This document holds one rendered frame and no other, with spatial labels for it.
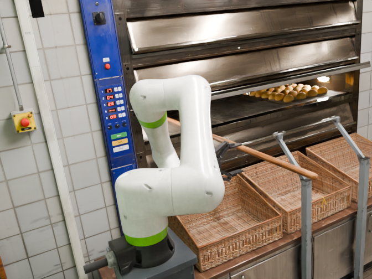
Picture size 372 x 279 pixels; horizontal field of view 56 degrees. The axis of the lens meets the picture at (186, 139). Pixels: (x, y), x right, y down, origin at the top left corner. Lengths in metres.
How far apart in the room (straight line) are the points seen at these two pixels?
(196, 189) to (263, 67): 1.64
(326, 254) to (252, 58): 1.35
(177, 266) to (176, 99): 0.53
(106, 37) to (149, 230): 1.20
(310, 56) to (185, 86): 1.67
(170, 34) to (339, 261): 1.82
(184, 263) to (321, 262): 1.59
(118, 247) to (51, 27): 1.22
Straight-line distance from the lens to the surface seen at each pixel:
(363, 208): 2.50
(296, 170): 1.53
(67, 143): 1.96
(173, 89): 1.19
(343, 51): 2.98
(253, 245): 2.09
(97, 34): 1.90
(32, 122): 1.84
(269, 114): 2.53
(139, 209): 0.93
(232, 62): 2.31
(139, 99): 1.20
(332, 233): 2.45
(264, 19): 2.45
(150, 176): 0.92
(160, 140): 1.41
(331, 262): 2.58
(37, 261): 2.19
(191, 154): 0.97
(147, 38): 2.01
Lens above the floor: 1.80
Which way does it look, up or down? 17 degrees down
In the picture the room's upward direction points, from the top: 6 degrees counter-clockwise
